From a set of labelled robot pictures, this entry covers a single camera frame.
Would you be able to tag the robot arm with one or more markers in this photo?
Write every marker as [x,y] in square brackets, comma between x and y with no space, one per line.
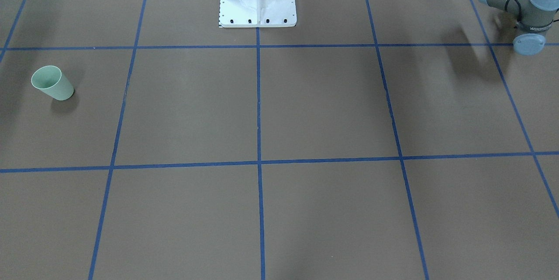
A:
[533,19]

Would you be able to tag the light green cup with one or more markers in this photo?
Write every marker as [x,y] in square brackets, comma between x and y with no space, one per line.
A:
[51,81]

